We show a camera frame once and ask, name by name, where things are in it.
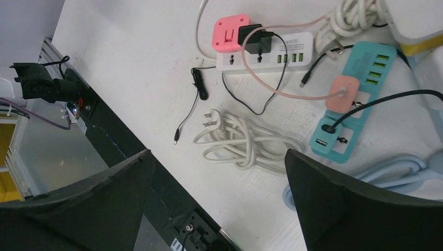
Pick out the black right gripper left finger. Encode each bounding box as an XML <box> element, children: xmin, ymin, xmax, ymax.
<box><xmin>1</xmin><ymin>150</ymin><xmax>155</xmax><ymax>250</ymax></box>

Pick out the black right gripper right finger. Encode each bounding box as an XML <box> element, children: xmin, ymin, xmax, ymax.
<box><xmin>285</xmin><ymin>150</ymin><xmax>442</xmax><ymax>250</ymax></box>

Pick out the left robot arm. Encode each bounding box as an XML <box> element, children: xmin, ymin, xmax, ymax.
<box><xmin>10</xmin><ymin>55</ymin><xmax>81</xmax><ymax>104</ymax></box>

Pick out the white tiger cube socket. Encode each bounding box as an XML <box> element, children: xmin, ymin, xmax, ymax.
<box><xmin>413</xmin><ymin>46</ymin><xmax>442</xmax><ymax>93</ymax></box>

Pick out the yellow cube socket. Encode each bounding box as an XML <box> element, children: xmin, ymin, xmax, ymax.
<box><xmin>400</xmin><ymin>35</ymin><xmax>442</xmax><ymax>56</ymax></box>

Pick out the teal charger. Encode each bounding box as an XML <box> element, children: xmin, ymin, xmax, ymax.
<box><xmin>309</xmin><ymin>117</ymin><xmax>343</xmax><ymax>155</ymax></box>

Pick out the salmon pink charger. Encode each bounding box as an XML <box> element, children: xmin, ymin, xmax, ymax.
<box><xmin>325</xmin><ymin>75</ymin><xmax>359</xmax><ymax>113</ymax></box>

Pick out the teal power strip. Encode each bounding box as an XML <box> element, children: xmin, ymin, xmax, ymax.
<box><xmin>313</xmin><ymin>41</ymin><xmax>398</xmax><ymax>164</ymax></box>

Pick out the white power strip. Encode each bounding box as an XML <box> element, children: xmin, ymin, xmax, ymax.
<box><xmin>216</xmin><ymin>32</ymin><xmax>314</xmax><ymax>74</ymax></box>

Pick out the black adapter on white strip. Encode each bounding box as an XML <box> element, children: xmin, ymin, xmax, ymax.
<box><xmin>238</xmin><ymin>24</ymin><xmax>274</xmax><ymax>54</ymax></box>

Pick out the white cube adapter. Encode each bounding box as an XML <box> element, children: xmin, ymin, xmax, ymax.
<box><xmin>381</xmin><ymin>0</ymin><xmax>442</xmax><ymax>45</ymax></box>

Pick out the pink flat adapter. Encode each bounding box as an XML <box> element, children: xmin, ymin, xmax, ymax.
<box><xmin>212</xmin><ymin>14</ymin><xmax>251</xmax><ymax>53</ymax></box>

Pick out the light blue cord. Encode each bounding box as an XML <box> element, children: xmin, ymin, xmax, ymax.
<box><xmin>282</xmin><ymin>149</ymin><xmax>443</xmax><ymax>212</ymax></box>

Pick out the white coiled cord front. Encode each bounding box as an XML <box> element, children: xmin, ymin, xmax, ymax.
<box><xmin>193</xmin><ymin>109</ymin><xmax>307</xmax><ymax>176</ymax></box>

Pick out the black thin barrel cable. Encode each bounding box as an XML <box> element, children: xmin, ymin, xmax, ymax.
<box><xmin>173</xmin><ymin>66</ymin><xmax>217</xmax><ymax>145</ymax></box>

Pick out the white bundled cord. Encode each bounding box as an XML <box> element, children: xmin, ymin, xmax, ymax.
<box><xmin>314</xmin><ymin>0</ymin><xmax>388</xmax><ymax>58</ymax></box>

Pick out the pink charging cable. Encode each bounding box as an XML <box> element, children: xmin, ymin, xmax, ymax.
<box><xmin>241</xmin><ymin>10</ymin><xmax>347</xmax><ymax>101</ymax></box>

